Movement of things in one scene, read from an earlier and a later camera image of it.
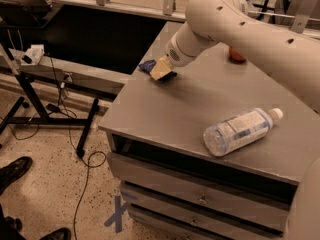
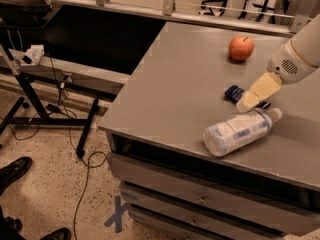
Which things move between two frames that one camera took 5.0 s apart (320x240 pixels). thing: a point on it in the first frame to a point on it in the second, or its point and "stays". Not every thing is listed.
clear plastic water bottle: x=231 y=133 stays
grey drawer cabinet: x=175 y=189 stays
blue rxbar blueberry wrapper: x=148 y=66 to x=233 y=92
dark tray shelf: x=23 y=10 stays
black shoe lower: x=59 y=234 stays
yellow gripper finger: x=161 y=68 to x=268 y=85
